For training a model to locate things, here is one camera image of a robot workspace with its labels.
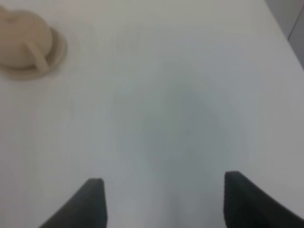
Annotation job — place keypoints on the beige teapot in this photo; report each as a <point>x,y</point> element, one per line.
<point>25,39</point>

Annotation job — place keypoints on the beige teapot saucer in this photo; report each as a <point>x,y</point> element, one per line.
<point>54,59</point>

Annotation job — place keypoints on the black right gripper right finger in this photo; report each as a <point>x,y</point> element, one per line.
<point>247,206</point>

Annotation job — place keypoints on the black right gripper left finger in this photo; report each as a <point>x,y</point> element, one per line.
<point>86,209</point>

